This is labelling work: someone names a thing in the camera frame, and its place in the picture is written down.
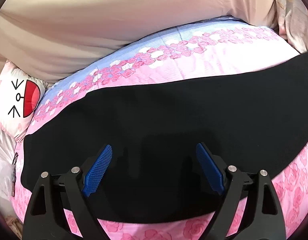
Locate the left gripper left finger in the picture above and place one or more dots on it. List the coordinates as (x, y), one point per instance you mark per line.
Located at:
(45, 217)

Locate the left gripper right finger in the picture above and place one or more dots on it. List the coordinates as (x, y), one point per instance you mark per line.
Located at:
(250, 207)

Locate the black pants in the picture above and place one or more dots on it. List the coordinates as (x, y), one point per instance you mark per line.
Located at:
(255, 121)

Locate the silver satin cloth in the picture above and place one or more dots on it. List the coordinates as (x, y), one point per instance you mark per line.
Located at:
(7, 151)

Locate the white cat face pillow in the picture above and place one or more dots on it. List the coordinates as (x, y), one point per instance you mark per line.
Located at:
(20, 95)

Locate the pink floral bed sheet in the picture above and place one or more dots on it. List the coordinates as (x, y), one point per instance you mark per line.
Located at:
(220, 47)

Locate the beige curtain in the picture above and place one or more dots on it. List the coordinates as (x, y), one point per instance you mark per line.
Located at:
(51, 39)

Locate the floral patterned fabric right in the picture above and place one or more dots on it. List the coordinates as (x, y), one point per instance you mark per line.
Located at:
(292, 19)

